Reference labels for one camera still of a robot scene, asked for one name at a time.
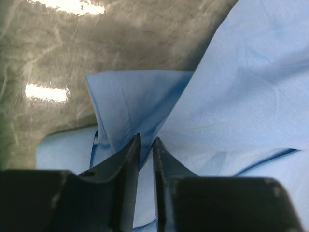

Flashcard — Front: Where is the light blue long sleeve shirt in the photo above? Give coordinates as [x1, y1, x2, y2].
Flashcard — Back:
[35, 0, 309, 232]

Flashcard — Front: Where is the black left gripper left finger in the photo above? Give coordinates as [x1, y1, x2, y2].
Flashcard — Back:
[78, 134, 141, 232]

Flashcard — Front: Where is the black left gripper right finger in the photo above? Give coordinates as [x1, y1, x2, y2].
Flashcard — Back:
[152, 137, 198, 232]

